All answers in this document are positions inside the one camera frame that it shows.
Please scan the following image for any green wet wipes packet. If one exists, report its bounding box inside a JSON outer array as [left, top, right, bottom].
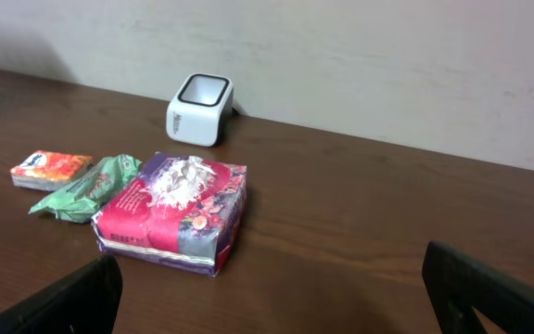
[[29, 154, 142, 224]]

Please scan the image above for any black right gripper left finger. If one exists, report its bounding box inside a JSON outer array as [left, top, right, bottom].
[[0, 255, 123, 334]]

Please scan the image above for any orange Kleenex tissue pack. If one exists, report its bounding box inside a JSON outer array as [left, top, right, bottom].
[[10, 150, 94, 191]]

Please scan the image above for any purple red tissue pack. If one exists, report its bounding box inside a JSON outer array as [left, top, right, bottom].
[[92, 152, 248, 276]]

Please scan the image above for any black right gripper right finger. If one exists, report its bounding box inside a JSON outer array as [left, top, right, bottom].
[[422, 241, 534, 333]]

